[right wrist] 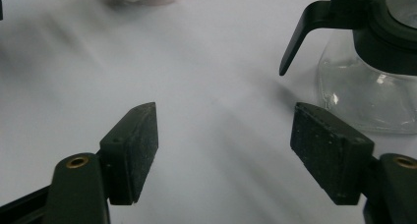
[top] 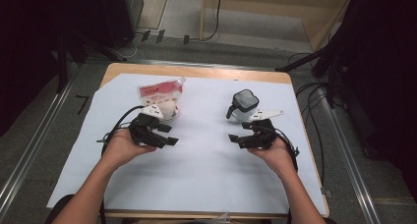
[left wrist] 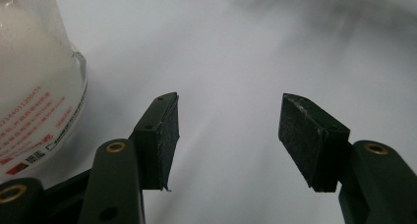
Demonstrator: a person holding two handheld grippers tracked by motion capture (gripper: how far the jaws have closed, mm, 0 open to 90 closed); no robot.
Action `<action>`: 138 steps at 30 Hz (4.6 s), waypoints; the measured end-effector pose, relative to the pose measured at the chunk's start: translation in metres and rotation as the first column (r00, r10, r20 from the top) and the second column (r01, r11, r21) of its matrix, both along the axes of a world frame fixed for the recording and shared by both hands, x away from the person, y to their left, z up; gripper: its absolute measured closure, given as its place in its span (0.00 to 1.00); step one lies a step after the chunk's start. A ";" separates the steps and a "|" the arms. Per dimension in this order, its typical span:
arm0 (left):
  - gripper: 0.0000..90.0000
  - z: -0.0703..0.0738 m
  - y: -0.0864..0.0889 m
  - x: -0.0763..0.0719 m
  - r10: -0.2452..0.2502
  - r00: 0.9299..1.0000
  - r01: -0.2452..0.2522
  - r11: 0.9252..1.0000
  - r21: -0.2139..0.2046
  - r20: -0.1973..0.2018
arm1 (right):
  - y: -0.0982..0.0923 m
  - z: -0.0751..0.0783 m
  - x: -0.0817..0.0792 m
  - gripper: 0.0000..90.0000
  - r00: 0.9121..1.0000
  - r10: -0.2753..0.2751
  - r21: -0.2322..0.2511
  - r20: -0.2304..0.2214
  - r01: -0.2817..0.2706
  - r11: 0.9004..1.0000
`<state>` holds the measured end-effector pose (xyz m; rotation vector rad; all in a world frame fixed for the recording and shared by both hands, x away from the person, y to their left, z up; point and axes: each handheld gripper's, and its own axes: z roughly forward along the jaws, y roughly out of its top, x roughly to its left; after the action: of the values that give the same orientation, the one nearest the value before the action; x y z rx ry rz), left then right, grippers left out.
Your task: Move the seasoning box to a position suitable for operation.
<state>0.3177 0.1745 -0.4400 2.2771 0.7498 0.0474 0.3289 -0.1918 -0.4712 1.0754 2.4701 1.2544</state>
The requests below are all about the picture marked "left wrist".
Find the clear pouch with red label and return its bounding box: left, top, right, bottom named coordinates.
left=0, top=0, right=89, bottom=183

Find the white table cover sheet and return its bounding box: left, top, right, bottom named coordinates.
left=0, top=0, right=417, bottom=224

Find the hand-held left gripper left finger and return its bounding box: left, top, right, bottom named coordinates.
left=129, top=91, right=181, bottom=192

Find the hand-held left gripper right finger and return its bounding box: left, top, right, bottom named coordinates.
left=278, top=92, right=351, bottom=193

